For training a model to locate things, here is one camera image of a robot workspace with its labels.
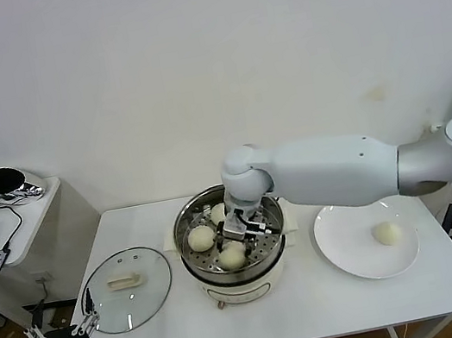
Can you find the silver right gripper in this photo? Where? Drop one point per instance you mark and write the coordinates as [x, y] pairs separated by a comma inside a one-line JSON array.
[[235, 225]]

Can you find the white steamed baozi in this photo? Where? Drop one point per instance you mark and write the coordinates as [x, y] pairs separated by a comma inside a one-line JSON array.
[[201, 239], [387, 233], [216, 212], [232, 257]]

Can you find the round glass pot lid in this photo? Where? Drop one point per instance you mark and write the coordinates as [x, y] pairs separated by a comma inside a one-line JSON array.
[[127, 291]]

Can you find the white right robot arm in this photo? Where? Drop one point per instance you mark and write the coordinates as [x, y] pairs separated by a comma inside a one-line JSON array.
[[331, 172]]

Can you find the perforated steel steamer basket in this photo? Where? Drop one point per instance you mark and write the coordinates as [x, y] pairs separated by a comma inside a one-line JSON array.
[[272, 231]]

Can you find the cream electric cooker base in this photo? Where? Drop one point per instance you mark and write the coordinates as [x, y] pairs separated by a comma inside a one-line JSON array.
[[239, 291]]

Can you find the round white plate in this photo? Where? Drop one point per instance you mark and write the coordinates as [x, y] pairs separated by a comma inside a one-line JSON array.
[[353, 243]]

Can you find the shiny chrome headset device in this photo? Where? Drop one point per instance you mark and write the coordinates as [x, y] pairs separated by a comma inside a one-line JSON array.
[[3, 184]]

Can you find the white wall socket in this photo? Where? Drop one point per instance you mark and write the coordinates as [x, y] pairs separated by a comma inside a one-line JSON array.
[[43, 279]]

